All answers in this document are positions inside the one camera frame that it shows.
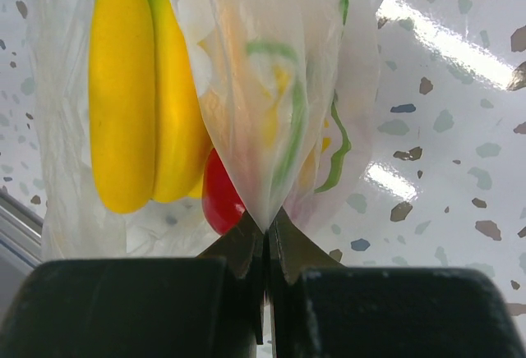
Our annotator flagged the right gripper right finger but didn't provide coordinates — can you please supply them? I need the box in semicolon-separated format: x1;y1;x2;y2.
266;211;525;357

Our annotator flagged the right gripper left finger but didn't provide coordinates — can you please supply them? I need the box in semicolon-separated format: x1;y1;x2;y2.
1;214;264;357

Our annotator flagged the red fake apple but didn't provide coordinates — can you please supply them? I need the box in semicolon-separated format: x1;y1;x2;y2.
201;149;246;235

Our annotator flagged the yellow fake banana bunch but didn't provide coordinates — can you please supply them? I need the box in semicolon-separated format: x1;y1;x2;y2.
88;0;211;213

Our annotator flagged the clear plastic bag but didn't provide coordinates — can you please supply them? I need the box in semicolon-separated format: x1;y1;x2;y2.
27;0;379;260

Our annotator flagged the aluminium mounting rail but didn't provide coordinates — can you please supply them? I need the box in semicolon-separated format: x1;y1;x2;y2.
1;190;43;275

